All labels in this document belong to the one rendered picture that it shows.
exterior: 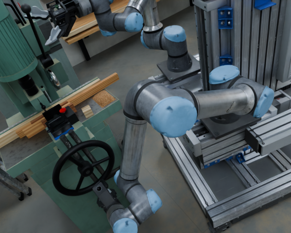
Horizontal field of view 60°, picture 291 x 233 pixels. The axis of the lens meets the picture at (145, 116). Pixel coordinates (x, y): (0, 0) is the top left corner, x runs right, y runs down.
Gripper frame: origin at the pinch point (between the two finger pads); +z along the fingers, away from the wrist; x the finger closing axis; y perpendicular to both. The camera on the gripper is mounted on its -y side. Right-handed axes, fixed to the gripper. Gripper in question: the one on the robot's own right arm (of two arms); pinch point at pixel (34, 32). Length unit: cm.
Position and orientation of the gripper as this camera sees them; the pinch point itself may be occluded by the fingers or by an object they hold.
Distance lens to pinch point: 113.5
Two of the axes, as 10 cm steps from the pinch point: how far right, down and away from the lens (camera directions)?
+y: 1.7, -3.1, -9.4
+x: 6.0, 7.9, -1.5
